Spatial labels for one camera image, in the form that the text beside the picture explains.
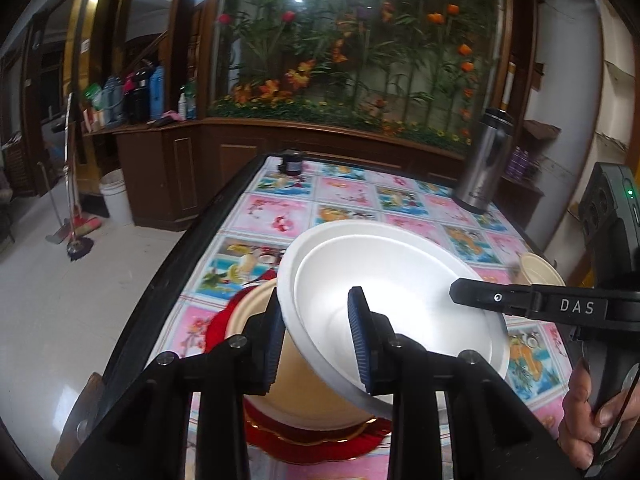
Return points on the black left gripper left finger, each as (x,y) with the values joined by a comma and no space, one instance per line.
(143,436)

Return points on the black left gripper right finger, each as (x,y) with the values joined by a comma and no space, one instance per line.
(493,435)

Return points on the beige plastic bowl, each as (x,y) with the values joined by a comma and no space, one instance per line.
(535,270)
(298,398)

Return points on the white foam plate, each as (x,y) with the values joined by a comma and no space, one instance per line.
(403,276)

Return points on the person's right hand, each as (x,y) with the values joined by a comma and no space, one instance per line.
(581,427)

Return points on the red glass scalloped plate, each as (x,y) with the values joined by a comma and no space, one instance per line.
(305,447)

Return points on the purple spray cans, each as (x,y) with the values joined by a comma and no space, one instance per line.
(518,164)

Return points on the stainless steel thermos jug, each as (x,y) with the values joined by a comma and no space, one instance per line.
(490,150)

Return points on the black mop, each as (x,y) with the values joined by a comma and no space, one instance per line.
(77,246)

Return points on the broom with red bristles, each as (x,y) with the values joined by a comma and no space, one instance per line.
(84,224)

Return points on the white plastic bucket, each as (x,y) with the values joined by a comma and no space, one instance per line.
(113,190)

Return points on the brown wooden cabinet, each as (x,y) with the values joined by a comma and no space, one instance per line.
(172,172)

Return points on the small black jar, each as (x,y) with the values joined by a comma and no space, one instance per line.
(292,162)

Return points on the artificial flower display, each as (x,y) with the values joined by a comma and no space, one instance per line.
(418,70)

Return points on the blue water jug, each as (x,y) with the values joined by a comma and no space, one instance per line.
(156,84)

